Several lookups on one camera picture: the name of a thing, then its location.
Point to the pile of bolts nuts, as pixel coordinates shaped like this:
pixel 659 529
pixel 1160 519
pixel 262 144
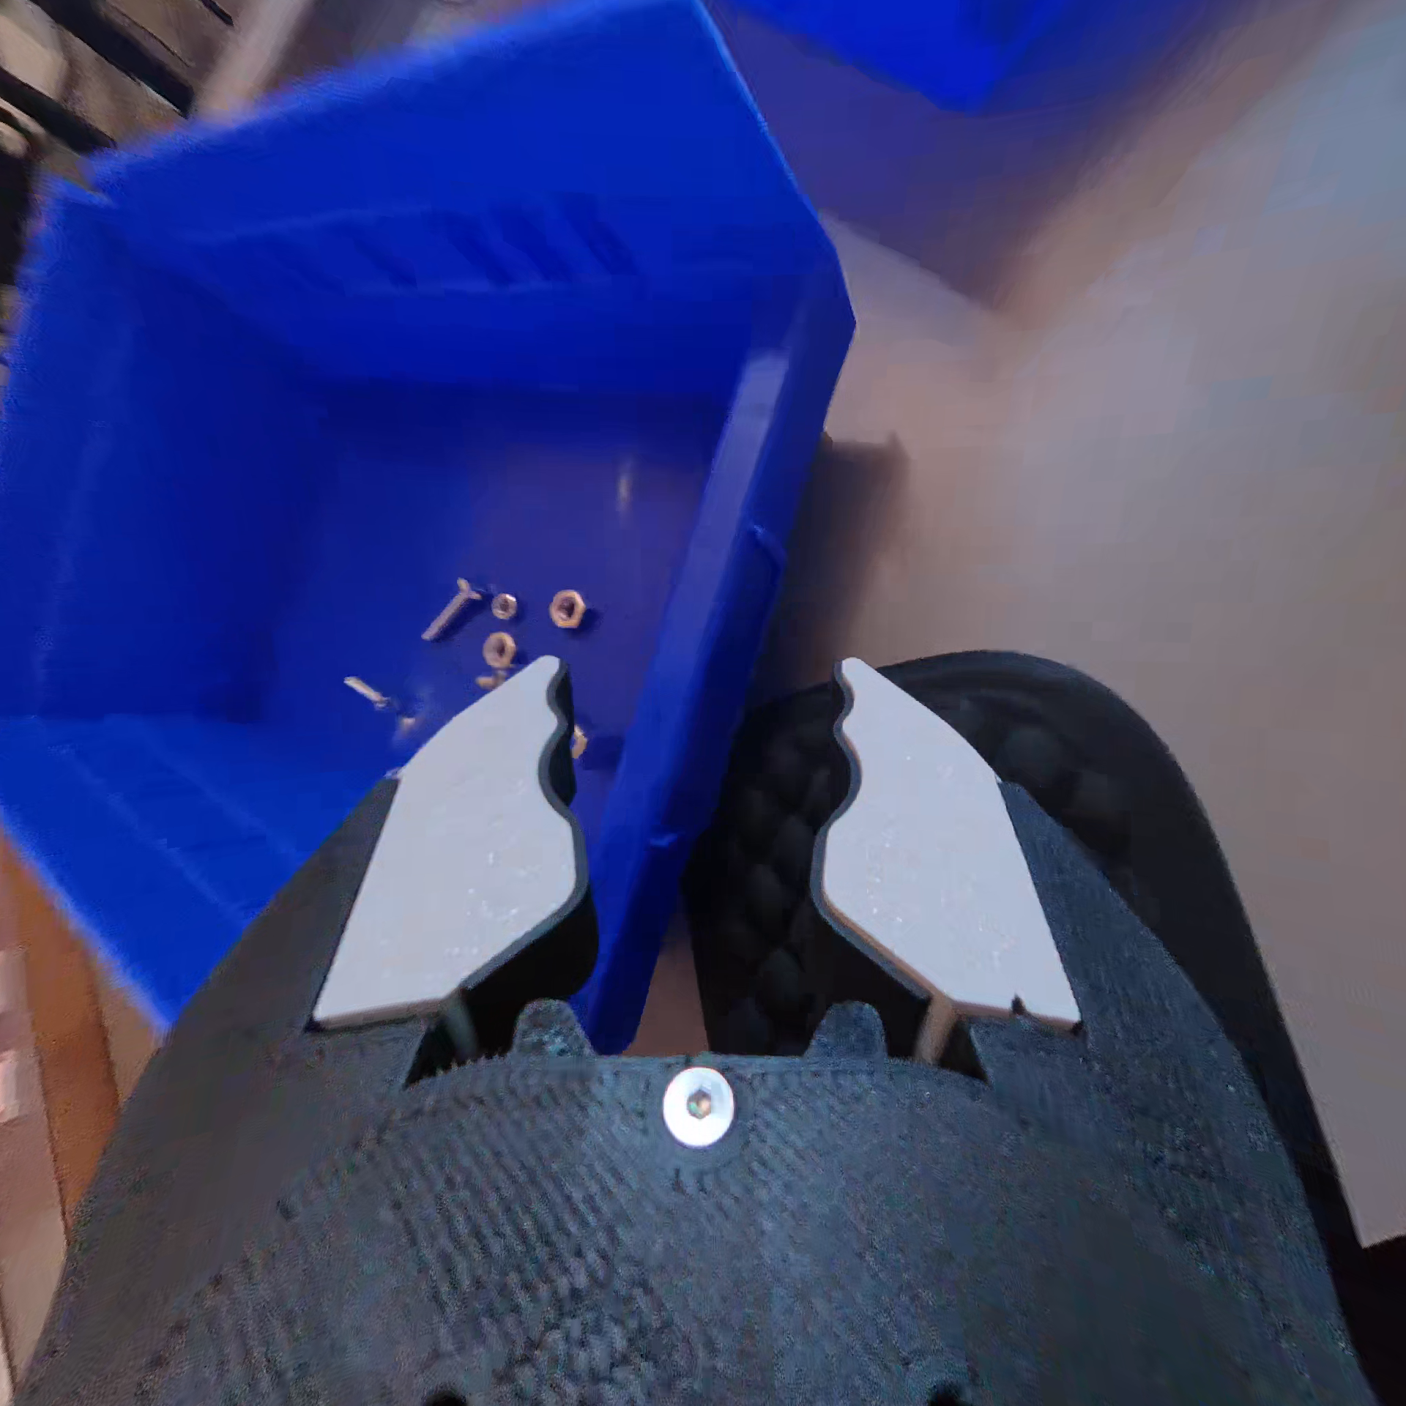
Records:
pixel 500 627

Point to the blue plastic bin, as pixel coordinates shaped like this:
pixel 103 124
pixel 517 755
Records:
pixel 989 44
pixel 264 396

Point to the black chair armrest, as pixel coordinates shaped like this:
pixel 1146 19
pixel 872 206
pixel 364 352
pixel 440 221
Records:
pixel 758 879

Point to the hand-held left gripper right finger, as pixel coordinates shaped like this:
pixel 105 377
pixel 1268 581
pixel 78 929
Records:
pixel 945 879

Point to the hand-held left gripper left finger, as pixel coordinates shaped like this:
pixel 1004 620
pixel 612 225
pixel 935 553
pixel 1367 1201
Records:
pixel 462 879

